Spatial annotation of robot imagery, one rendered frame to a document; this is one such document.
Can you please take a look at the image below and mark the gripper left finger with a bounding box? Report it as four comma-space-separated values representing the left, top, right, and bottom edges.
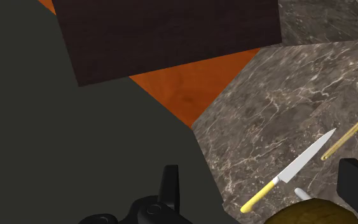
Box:
78, 164, 196, 224

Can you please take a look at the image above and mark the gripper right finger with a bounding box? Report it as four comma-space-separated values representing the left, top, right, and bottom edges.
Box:
336, 157, 358, 224

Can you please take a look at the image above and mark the brown wooden bowl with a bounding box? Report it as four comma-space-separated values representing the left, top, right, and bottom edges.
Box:
263, 197, 358, 224

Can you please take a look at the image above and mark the thin golden stick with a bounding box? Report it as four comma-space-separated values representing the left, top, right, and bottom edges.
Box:
320, 105, 358, 162

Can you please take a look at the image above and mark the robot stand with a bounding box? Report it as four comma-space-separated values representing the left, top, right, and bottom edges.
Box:
51, 0, 283, 87

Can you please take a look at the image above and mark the white utensil handle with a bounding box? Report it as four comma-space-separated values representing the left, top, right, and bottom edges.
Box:
294, 187, 312, 201

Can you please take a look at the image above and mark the yellow-handled kitchen knife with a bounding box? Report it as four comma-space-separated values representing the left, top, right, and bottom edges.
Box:
240, 127, 337, 214

